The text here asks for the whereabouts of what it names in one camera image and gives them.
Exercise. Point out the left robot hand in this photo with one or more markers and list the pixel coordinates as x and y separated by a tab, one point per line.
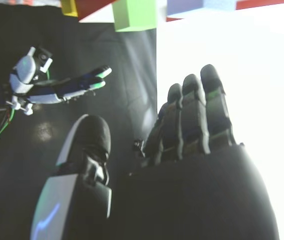
194	195

